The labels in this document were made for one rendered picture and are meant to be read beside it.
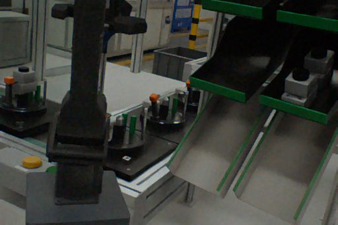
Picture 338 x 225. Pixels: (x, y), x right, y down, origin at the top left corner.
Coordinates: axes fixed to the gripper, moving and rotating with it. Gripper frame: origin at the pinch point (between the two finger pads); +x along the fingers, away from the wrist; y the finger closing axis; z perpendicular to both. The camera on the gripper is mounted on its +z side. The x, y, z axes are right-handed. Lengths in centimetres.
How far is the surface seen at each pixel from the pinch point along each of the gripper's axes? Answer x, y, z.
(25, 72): 16.9, 37.3, 18.9
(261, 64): 0.6, -26.6, 23.5
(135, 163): 28.3, -4.6, 13.0
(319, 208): 39, -45, 45
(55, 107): 28, 34, 29
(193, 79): 4.7, -16.3, 12.0
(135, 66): 35, 66, 127
